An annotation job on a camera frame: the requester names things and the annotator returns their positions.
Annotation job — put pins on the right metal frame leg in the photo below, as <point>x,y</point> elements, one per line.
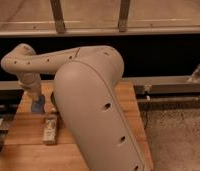
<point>123,15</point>

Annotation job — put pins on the blue sponge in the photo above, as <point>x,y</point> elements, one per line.
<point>38,106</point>

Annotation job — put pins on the metal frame leg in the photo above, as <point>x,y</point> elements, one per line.
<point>58,16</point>
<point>123,15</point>

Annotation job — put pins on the white bottle with label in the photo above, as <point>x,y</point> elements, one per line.
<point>50,127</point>

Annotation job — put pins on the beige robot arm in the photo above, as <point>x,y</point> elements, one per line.
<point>84,90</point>

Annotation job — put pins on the left metal frame leg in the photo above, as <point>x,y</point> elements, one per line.
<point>58,16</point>

